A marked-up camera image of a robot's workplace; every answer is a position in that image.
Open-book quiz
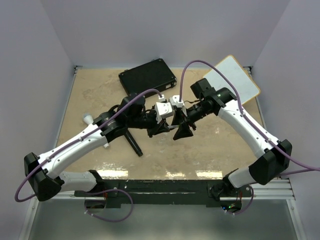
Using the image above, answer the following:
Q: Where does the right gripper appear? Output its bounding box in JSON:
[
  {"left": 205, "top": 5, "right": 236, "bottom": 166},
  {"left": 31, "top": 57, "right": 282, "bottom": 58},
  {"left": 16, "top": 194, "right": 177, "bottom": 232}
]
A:
[{"left": 170, "top": 99, "right": 213, "bottom": 140}]

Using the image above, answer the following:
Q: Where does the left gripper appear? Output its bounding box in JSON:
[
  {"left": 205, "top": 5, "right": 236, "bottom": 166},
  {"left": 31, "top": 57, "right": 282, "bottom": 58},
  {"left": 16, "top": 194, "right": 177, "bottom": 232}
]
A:
[{"left": 127, "top": 108, "right": 171, "bottom": 138}]

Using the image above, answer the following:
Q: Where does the orange framed whiteboard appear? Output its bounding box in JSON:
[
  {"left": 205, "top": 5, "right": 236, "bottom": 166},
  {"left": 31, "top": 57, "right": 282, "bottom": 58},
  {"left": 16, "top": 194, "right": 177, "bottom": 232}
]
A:
[{"left": 203, "top": 55, "right": 261, "bottom": 105}]

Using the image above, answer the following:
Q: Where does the white marker pen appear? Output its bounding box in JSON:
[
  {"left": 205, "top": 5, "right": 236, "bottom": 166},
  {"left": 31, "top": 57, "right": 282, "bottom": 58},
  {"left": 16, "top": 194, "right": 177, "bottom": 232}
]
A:
[{"left": 168, "top": 125, "right": 179, "bottom": 130}]

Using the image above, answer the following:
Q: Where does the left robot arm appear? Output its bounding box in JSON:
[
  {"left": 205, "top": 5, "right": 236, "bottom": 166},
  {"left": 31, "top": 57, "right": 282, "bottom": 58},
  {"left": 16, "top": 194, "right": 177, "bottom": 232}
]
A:
[{"left": 23, "top": 95, "right": 170, "bottom": 202}]

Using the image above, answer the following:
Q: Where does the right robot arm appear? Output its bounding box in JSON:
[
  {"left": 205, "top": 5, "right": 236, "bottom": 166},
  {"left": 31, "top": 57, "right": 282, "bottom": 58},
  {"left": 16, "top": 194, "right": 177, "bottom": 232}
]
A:
[{"left": 170, "top": 78, "right": 292, "bottom": 197}]

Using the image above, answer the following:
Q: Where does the black microphone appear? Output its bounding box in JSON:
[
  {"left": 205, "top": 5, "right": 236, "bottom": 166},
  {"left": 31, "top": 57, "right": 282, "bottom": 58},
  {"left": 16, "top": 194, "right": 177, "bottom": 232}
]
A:
[{"left": 124, "top": 130, "right": 143, "bottom": 157}]

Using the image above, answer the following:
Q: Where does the black hard case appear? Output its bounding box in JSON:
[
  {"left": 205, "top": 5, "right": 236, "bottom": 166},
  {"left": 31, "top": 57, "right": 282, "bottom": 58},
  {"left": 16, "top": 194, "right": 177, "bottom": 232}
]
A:
[{"left": 118, "top": 58, "right": 177, "bottom": 95}]

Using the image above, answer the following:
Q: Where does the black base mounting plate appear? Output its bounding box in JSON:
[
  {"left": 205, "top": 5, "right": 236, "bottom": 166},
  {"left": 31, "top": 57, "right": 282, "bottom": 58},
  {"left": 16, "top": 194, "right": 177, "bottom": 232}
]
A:
[{"left": 73, "top": 178, "right": 253, "bottom": 209}]

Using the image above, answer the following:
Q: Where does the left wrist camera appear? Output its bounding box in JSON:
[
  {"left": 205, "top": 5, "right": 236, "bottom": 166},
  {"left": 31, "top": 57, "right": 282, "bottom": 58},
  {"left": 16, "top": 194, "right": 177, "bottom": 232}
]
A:
[{"left": 154, "top": 102, "right": 174, "bottom": 124}]

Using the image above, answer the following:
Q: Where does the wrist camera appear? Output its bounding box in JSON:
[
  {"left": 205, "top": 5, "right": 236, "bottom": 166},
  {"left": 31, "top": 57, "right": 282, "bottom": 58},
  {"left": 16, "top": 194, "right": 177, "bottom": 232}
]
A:
[
  {"left": 154, "top": 102, "right": 174, "bottom": 124},
  {"left": 169, "top": 95, "right": 187, "bottom": 115}
]

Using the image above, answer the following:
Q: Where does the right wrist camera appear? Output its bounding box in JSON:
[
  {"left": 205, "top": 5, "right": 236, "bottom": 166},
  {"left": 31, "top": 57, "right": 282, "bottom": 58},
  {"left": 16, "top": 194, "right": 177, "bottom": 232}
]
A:
[{"left": 169, "top": 95, "right": 187, "bottom": 115}]

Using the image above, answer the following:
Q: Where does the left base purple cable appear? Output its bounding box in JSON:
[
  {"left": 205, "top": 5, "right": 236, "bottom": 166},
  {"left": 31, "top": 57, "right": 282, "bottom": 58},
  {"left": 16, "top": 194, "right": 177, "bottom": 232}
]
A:
[{"left": 84, "top": 187, "right": 135, "bottom": 223}]

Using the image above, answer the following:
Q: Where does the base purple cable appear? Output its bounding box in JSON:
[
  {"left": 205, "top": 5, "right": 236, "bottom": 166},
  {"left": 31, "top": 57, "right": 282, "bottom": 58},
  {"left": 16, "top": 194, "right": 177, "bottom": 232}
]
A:
[
  {"left": 84, "top": 187, "right": 135, "bottom": 223},
  {"left": 224, "top": 186, "right": 255, "bottom": 216}
]

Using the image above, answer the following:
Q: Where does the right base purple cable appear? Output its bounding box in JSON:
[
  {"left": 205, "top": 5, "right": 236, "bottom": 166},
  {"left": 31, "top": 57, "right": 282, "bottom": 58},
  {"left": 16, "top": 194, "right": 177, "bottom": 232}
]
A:
[{"left": 224, "top": 186, "right": 255, "bottom": 216}]

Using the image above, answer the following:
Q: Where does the aluminium table frame rail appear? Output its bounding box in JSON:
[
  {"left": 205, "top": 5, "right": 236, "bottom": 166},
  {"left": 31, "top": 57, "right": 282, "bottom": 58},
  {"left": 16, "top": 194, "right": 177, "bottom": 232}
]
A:
[{"left": 220, "top": 179, "right": 295, "bottom": 201}]

